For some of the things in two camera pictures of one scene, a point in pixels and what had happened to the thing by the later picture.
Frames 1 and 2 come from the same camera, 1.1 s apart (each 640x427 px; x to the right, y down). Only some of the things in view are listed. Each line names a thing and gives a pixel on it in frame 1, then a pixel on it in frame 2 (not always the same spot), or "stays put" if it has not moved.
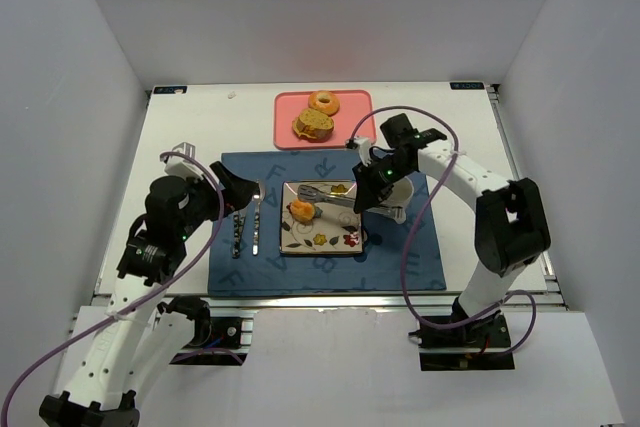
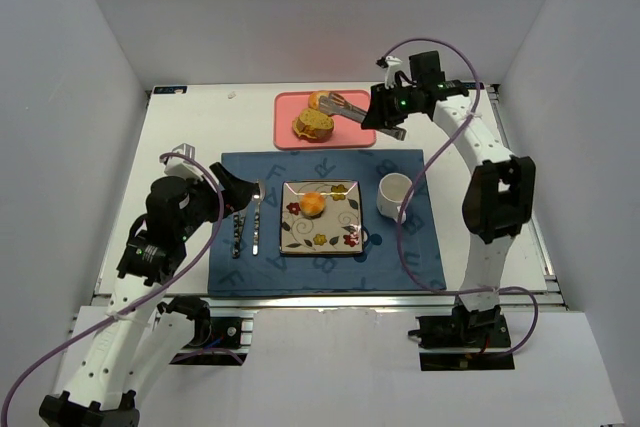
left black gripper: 220,192 stays put
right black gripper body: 367,187 to 373,107
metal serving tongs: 314,195 to 334,103
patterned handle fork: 238,225 stays put
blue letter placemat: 246,255 stays put
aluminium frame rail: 347,303 stays put
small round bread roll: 302,212 to 312,204
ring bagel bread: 324,101 stays put
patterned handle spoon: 257,198 stays put
